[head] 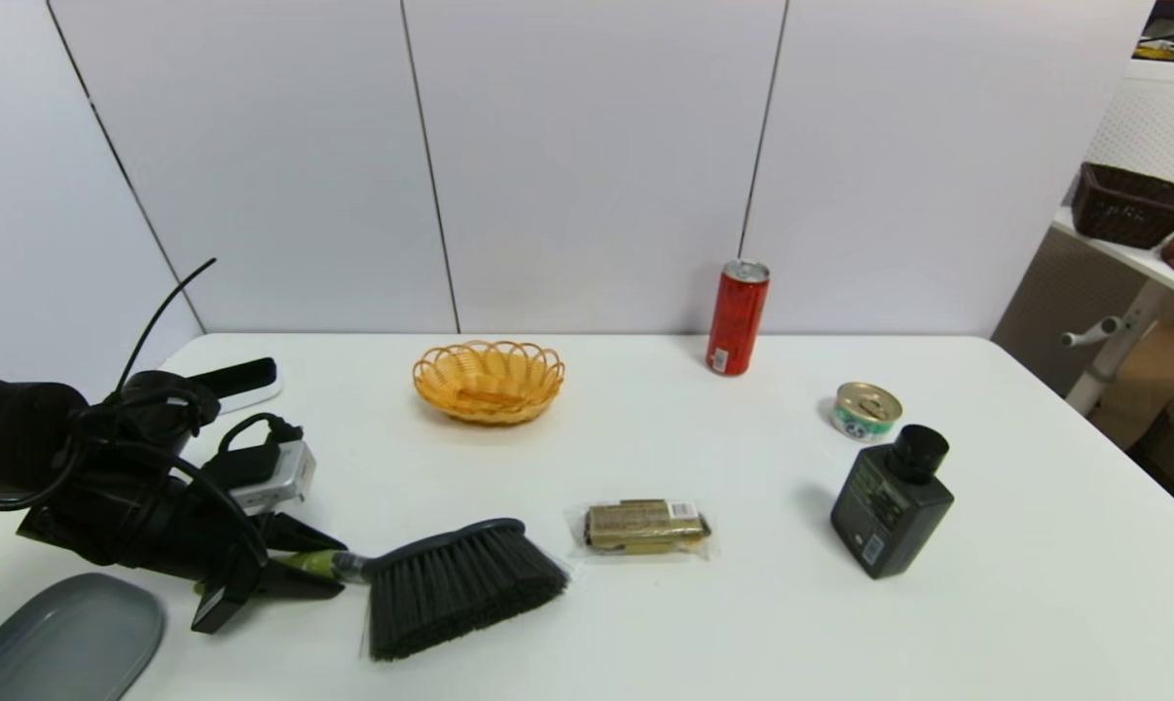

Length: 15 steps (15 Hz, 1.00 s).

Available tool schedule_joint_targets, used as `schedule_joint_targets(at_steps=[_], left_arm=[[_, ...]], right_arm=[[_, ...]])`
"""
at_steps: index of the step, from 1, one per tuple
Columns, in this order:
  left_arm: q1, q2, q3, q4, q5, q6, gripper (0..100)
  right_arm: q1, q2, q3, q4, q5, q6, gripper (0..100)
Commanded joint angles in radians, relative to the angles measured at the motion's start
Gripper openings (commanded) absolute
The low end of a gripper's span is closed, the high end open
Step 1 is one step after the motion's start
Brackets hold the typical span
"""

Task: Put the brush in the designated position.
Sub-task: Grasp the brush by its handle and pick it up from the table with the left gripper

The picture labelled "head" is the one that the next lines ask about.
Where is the green handled dustpan brush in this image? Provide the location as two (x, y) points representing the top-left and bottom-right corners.
(274, 518), (571, 662)

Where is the grey plastic tray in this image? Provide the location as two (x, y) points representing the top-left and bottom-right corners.
(0, 572), (167, 701)

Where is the black white board eraser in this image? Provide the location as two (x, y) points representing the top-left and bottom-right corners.
(190, 357), (284, 416)

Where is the orange woven plastic basket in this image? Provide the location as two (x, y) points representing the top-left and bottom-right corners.
(412, 340), (567, 426)

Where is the clear wrapped snack packet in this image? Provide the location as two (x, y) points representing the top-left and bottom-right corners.
(566, 498), (716, 561)

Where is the red drink can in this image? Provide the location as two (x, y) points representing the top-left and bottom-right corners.
(706, 258), (772, 378)

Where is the small pull-tab tin can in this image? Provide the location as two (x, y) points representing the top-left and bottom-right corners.
(831, 382), (904, 444)

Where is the black square bottle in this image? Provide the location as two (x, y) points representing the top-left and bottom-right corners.
(829, 424), (956, 580)

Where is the white side table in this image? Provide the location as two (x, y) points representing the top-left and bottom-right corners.
(1049, 206), (1174, 420)

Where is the cardboard box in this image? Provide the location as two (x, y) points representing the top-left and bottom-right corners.
(1091, 321), (1174, 452)

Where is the dark brown wicker basket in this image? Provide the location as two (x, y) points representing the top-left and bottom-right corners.
(1071, 163), (1174, 250)

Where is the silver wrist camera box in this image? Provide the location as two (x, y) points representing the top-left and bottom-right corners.
(221, 437), (318, 516)

